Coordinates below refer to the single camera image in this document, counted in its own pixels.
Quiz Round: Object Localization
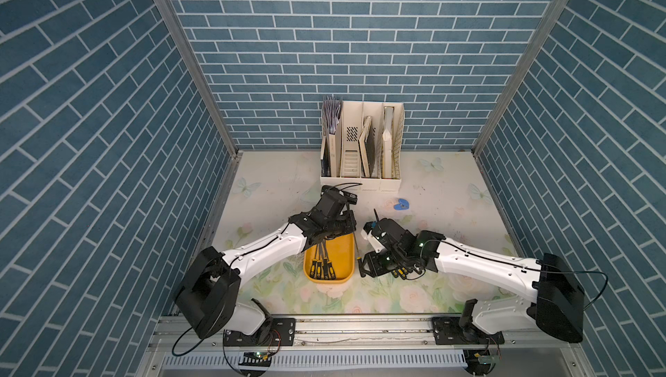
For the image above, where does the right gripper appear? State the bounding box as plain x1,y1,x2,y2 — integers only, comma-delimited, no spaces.
356,248,405,276

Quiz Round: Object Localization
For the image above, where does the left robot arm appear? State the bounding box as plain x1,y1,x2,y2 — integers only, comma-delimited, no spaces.
173,186,357,342

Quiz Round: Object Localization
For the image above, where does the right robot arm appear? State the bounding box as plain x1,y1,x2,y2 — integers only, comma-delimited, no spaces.
359,219,584,343

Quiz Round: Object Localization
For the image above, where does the yellow plastic storage tray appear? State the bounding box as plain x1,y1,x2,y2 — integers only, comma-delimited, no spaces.
304,234,357,284

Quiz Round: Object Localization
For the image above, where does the white desktop file organizer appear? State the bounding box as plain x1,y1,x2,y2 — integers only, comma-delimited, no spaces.
320,96,405,192

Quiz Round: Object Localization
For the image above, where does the black stapler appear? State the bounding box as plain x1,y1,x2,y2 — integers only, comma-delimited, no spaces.
344,193,358,205

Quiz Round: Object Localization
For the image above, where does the small blue stapler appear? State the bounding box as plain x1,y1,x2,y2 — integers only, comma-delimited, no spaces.
394,198,410,211

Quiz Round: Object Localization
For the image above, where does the dark notebook in organizer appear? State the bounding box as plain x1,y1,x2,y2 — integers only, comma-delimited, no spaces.
320,135,331,178

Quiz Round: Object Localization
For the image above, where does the framed board in organizer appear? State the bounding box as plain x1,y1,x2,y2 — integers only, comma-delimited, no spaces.
358,116,375,179

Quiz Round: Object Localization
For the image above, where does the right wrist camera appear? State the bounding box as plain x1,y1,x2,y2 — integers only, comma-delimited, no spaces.
362,221,384,253

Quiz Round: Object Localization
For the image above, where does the aluminium front rail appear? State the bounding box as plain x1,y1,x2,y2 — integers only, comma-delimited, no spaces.
147,314,579,352

